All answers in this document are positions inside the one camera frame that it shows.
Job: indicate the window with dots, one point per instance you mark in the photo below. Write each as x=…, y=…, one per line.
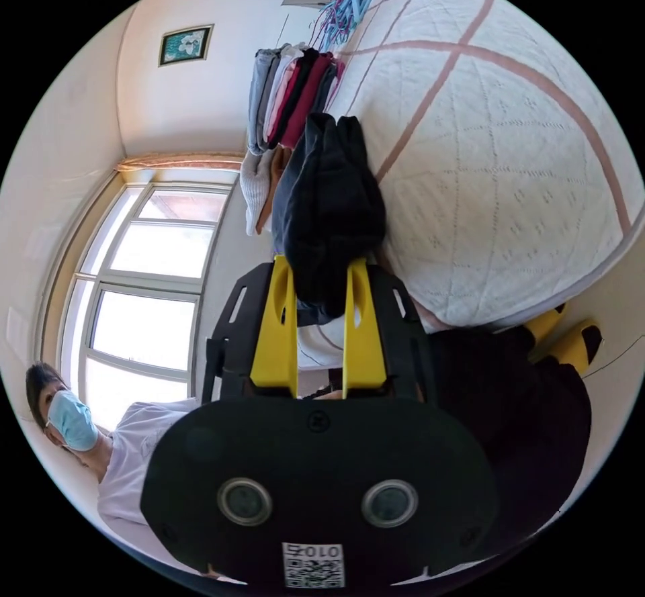
x=146, y=264

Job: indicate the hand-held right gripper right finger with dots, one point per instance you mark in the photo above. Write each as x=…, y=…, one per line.
x=364, y=340

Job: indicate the bed with white quilt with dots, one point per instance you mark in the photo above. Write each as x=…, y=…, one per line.
x=504, y=154

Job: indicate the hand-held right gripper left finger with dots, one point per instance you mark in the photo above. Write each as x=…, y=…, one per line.
x=274, y=335

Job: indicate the pile of clothes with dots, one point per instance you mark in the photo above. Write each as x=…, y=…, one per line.
x=297, y=88

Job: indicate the bundle of clothes hangers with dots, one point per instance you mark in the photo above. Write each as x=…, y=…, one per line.
x=347, y=7

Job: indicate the framed flower picture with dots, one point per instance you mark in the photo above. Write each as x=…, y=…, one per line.
x=184, y=45

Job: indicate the black long sleeve with letters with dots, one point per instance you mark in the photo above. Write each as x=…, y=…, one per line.
x=327, y=204

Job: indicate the person's body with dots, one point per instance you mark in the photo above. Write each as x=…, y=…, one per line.
x=504, y=405

